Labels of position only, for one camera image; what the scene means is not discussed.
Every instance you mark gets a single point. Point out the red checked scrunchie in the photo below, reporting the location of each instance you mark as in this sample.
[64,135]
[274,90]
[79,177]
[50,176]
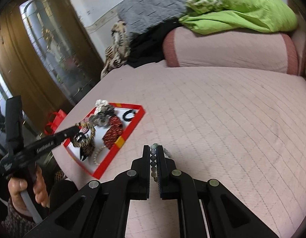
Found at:
[84,125]

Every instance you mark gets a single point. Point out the black leaf hair claw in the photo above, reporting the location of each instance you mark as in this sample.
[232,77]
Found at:
[84,144]

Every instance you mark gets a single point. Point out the red polka dot scrunchie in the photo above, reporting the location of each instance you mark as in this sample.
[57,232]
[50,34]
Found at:
[114,132]

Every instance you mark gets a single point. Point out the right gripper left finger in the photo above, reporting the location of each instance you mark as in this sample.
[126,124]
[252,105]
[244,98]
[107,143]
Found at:
[140,183]

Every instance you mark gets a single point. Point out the grey-brown satin scrunchie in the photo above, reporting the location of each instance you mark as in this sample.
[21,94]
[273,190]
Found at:
[102,115]

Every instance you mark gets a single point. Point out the leaf print cloth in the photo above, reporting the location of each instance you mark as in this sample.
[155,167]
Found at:
[116,55]

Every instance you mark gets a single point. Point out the red shallow box tray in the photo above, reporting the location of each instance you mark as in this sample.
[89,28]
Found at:
[102,134]

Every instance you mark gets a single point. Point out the pink bolster pillow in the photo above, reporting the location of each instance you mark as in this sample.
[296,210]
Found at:
[238,49]

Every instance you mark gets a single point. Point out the pink quilted bedspread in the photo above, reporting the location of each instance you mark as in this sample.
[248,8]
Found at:
[243,127]

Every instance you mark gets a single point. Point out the grey quilted pillow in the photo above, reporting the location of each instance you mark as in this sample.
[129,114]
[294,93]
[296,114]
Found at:
[141,15]

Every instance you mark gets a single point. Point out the red gift bag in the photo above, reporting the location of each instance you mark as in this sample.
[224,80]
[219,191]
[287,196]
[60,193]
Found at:
[54,120]

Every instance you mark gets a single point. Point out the wooden glass door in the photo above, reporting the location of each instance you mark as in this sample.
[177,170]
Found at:
[46,57]

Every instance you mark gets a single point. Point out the black fabric pile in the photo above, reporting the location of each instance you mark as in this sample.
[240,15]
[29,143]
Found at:
[148,47]

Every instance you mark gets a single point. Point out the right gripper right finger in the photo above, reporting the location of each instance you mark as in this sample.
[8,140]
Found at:
[165,166]

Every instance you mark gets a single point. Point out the green blanket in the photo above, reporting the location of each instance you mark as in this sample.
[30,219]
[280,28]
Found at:
[206,17]

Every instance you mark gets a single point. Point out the white fabric scrunchie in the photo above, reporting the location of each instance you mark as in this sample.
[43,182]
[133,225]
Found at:
[101,106]

